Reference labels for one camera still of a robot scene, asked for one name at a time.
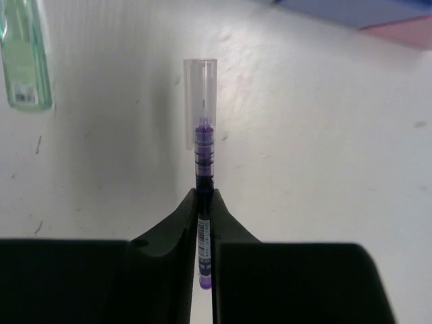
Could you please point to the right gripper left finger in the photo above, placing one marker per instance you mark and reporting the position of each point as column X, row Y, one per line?
column 145, row 280

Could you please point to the dark blue container bin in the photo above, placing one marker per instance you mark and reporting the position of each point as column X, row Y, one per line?
column 359, row 13

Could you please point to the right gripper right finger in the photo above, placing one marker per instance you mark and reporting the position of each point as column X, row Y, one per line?
column 257, row 282

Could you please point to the red container bin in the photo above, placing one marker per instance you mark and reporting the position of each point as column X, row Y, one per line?
column 414, row 32

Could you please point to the purple pen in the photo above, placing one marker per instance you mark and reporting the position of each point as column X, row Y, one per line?
column 200, row 95

